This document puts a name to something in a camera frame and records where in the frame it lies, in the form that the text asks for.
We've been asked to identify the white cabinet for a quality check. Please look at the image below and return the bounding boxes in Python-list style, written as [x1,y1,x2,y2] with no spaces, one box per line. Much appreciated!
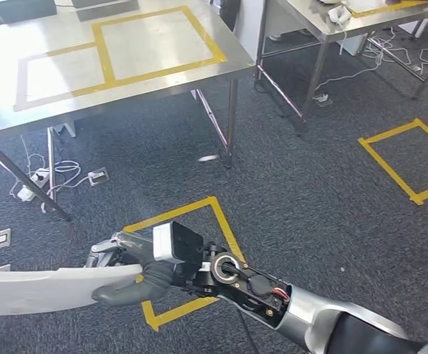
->
[232,0,270,47]

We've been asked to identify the white tangled cables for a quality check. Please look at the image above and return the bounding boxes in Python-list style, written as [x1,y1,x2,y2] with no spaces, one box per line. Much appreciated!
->
[9,134,89,215]

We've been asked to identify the white power strip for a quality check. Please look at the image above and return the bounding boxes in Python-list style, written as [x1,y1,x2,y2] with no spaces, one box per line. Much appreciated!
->
[17,167,50,202]

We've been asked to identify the yellow table tape outline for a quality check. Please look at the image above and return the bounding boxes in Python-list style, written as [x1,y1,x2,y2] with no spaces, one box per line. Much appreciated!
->
[349,0,428,19]

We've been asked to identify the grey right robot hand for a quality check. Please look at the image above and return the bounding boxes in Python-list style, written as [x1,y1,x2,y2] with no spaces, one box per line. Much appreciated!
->
[86,232,156,308]

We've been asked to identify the white floor cable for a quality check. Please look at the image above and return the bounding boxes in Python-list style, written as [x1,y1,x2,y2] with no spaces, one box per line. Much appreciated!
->
[311,27,428,101]

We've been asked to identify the white handheld controller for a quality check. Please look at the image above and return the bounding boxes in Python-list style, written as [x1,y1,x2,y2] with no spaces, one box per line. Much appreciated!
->
[326,4,352,24]

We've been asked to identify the steel workbench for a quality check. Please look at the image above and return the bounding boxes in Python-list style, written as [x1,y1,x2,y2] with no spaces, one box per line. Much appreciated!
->
[0,0,256,222]

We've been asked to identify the steel side table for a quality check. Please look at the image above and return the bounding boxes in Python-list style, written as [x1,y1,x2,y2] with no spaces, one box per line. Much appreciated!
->
[254,0,428,138]

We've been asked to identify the white curved car body part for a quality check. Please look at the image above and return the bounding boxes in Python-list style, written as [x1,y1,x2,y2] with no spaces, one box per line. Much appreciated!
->
[0,263,143,318]

